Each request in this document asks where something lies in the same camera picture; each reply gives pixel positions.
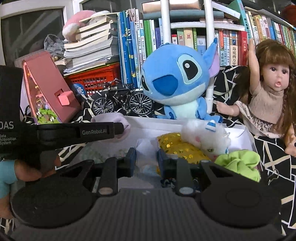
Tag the white plush toy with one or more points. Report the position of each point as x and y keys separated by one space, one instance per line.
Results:
x=198 y=132

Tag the gold sequin pouch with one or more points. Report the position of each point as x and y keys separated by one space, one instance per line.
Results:
x=185 y=150

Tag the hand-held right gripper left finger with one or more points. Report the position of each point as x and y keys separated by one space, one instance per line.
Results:
x=130 y=160

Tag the pink plush toy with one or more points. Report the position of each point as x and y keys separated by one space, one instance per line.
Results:
x=74 y=25

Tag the green scrunchie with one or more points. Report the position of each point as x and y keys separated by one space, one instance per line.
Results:
x=238 y=162

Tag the blue round toy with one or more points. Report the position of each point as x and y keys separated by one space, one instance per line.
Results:
x=79 y=90

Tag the row of upright books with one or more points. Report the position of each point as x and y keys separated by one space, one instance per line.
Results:
x=129 y=46

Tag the black patterned blanket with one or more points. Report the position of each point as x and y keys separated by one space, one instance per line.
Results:
x=266 y=148

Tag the white pole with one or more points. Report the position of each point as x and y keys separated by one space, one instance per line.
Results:
x=165 y=18
x=208 y=14

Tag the light blue face mask packet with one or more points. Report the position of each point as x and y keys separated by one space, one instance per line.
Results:
x=148 y=170

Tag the white cardboard box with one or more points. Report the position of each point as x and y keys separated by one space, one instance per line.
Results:
x=148 y=129

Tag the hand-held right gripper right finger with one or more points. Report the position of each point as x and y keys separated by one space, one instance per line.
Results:
x=161 y=162

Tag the red plastic basket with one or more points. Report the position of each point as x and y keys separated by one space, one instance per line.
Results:
x=92 y=74

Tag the long-haired baby doll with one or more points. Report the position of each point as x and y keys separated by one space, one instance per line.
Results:
x=266 y=102

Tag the black model bicycle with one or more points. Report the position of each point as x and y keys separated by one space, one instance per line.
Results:
x=118 y=96

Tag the green checked cloth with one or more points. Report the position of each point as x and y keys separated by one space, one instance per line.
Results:
x=104 y=151

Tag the stack of books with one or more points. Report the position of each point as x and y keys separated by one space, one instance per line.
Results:
x=92 y=46

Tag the lavender sock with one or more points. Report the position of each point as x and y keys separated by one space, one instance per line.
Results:
x=108 y=118

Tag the person's left hand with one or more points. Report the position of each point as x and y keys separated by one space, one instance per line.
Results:
x=25 y=170

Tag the grey cloth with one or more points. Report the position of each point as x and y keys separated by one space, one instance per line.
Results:
x=53 y=46

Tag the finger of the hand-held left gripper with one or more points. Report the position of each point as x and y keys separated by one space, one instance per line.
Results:
x=69 y=134

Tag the pink triangular miniature house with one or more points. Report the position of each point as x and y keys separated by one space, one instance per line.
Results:
x=50 y=76

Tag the blue alien plush toy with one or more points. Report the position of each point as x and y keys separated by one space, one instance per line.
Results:
x=175 y=76

